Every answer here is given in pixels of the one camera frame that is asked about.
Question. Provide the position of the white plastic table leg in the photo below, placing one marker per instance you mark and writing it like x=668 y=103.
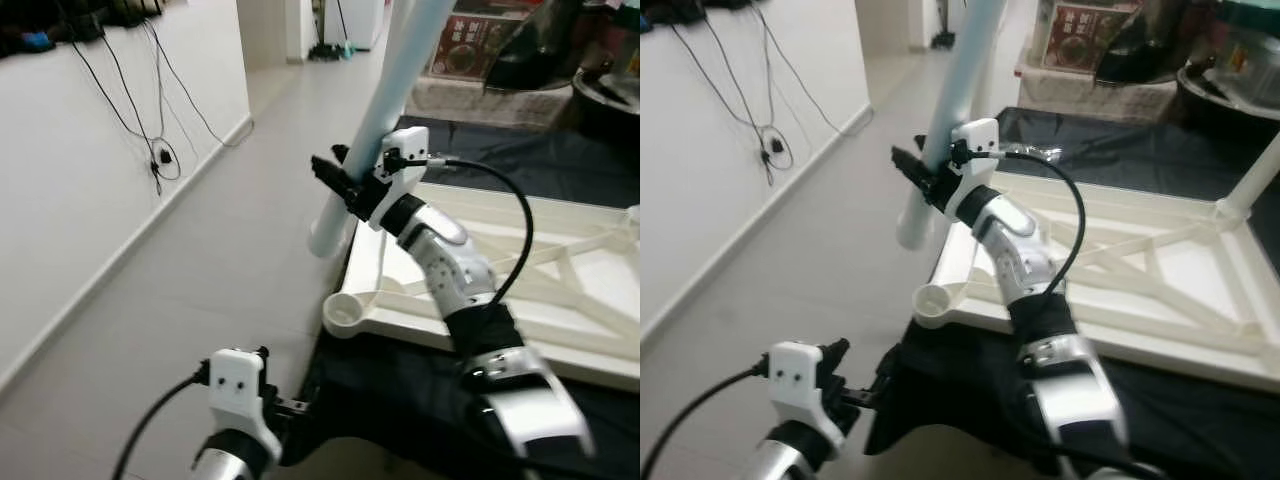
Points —
x=955 y=90
x=385 y=100
x=1255 y=170

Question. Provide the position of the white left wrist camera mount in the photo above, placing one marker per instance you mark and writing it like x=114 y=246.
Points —
x=795 y=375
x=235 y=385

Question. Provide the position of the white plastic table top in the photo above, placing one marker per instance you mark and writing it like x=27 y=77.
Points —
x=580 y=335
x=1150 y=345

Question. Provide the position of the white household appliance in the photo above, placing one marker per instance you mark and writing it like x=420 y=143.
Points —
x=365 y=20

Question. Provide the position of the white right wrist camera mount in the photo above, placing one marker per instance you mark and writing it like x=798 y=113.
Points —
x=405 y=150
x=975 y=140

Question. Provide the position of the mop with green head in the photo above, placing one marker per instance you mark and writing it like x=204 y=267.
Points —
x=325 y=50
x=942 y=40

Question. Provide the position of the clear crumpled tape strip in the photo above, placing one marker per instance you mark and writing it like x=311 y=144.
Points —
x=1030 y=152

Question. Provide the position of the black power adapter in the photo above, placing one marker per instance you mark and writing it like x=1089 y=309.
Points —
x=163 y=157
x=775 y=145

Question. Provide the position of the green-lidded clear storage bin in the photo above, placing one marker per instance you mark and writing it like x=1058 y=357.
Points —
x=1250 y=50

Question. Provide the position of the orange-lidded clear storage bin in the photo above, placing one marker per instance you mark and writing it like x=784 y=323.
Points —
x=1075 y=40
x=470 y=45

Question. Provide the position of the black round wok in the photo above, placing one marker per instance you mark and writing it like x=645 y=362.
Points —
x=1220 y=110
x=610 y=110

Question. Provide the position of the black tablecloth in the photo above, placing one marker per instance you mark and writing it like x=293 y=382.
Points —
x=950 y=410
x=400 y=400

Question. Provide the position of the beige patterned cover cloth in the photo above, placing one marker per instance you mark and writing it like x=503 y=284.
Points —
x=1080 y=95
x=470 y=100

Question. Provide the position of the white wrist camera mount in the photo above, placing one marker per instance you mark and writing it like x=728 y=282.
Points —
x=795 y=375
x=235 y=385
x=975 y=140
x=405 y=150

